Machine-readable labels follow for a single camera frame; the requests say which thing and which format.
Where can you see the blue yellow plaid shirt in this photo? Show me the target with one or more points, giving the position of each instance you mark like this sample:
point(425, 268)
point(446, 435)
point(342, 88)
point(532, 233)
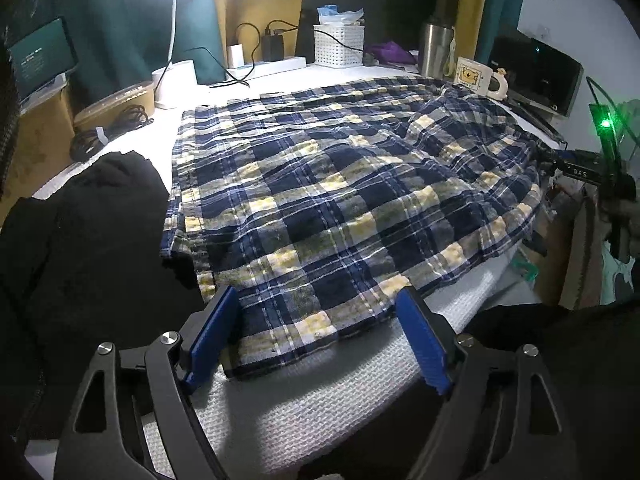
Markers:
point(325, 200)

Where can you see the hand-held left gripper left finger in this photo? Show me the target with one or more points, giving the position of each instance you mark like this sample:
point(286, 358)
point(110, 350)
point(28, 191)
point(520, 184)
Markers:
point(212, 340)

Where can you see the white charger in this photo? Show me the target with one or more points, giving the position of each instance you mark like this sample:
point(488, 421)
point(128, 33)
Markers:
point(236, 56)

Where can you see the black screen device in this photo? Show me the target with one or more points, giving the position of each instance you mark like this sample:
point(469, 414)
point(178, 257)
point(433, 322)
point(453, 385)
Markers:
point(537, 77)

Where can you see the black post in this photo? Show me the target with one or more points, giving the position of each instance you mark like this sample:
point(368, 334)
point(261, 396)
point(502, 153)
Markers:
point(305, 35)

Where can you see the purple cloth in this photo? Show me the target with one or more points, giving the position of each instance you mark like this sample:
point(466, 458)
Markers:
point(387, 52)

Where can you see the teal curtain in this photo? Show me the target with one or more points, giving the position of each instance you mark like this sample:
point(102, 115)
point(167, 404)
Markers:
point(125, 20)
point(500, 5)

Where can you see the white plastic basket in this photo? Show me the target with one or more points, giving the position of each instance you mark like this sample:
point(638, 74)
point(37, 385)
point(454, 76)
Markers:
point(338, 47)

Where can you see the white desk lamp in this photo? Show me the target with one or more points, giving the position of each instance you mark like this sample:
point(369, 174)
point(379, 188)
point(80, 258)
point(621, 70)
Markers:
point(175, 85)

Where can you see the black charger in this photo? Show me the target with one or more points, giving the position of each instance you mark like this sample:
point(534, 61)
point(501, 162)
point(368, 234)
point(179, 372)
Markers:
point(273, 46)

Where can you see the black cloth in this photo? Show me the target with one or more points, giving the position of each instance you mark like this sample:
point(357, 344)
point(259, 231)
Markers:
point(75, 260)

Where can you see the tablet with dark screen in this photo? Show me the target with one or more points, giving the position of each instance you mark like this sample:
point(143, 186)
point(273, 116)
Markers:
point(45, 55)

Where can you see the white textured table cover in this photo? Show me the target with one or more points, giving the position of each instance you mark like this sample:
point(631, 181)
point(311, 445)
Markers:
point(310, 410)

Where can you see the clear plastic bag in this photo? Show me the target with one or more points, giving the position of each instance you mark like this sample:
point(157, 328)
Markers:
point(340, 15)

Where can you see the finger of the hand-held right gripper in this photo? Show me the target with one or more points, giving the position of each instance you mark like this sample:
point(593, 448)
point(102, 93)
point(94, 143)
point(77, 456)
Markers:
point(550, 159)

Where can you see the stainless steel tumbler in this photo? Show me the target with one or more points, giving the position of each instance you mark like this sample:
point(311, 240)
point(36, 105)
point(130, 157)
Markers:
point(435, 50)

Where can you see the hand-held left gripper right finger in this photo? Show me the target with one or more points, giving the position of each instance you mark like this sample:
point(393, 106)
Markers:
point(420, 340)

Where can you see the cream mug with bear print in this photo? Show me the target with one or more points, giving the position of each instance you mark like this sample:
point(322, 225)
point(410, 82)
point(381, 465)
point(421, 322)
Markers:
point(472, 76)

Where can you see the white power strip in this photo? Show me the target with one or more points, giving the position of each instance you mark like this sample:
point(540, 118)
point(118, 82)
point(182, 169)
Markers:
point(280, 64)

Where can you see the round wooden container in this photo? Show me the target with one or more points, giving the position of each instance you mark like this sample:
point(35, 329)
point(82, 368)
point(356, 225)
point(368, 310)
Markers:
point(115, 105)

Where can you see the brown cardboard box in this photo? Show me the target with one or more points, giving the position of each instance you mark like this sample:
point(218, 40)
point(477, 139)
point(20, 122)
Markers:
point(45, 120)
point(575, 250)

